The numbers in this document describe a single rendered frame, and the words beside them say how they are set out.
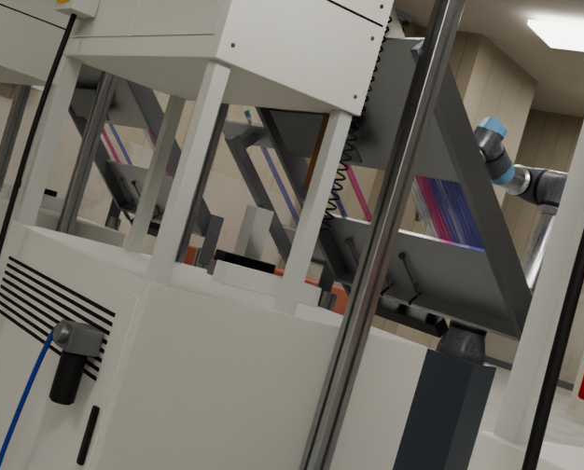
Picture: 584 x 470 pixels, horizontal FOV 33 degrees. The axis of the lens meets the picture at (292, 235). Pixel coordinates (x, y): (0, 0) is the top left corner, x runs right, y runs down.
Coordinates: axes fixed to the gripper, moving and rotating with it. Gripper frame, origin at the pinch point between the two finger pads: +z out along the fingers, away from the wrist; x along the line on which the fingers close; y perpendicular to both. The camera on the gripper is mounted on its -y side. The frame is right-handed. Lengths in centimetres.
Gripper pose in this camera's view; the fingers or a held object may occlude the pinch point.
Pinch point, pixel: (418, 214)
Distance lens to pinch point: 256.4
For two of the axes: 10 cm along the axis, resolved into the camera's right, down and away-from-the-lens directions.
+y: 5.6, 6.5, 5.1
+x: -5.6, -1.6, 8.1
